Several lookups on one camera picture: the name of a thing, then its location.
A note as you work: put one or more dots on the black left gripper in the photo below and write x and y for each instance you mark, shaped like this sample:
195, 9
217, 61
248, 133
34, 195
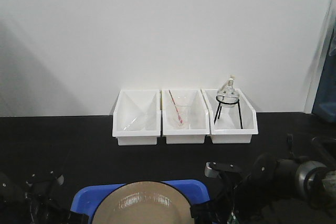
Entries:
44, 209

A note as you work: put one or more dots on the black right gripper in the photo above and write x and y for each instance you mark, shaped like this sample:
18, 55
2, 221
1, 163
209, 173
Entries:
242, 197

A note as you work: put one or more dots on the blue plastic tray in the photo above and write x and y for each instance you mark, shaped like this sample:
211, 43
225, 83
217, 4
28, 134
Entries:
87, 200

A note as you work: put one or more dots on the beige plate black rim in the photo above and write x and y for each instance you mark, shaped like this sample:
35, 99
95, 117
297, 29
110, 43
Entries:
144, 202

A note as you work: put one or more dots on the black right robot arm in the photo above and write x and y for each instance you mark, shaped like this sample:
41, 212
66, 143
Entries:
299, 177

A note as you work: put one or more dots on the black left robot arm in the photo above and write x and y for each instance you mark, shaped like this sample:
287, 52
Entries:
14, 207

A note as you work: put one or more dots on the right white storage bin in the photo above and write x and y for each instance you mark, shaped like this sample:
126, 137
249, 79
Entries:
227, 129

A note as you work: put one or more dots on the white storage bin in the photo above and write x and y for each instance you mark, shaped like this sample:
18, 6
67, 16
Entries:
227, 129
199, 119
137, 117

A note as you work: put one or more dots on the red glass stirring rod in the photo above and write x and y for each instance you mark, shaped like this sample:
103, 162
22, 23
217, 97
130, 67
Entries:
176, 109

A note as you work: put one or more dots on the middle white storage bin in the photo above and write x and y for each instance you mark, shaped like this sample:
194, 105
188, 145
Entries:
199, 119

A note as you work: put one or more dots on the clear glass beaker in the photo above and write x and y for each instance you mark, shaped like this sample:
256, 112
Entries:
184, 106

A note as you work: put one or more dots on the left white storage bin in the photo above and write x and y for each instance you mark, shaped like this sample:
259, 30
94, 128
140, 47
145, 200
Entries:
137, 117

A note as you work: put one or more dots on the round glass flask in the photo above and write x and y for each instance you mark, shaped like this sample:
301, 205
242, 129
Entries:
227, 96

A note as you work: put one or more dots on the blue curtain at right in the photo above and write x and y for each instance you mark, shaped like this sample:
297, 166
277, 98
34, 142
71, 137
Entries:
324, 104

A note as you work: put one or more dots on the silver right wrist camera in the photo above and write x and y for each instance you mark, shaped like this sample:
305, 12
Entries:
213, 169

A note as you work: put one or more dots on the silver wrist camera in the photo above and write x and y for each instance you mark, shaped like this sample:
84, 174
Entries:
48, 176
213, 169

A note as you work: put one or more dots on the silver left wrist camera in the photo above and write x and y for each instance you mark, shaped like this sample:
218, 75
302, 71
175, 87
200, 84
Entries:
48, 176

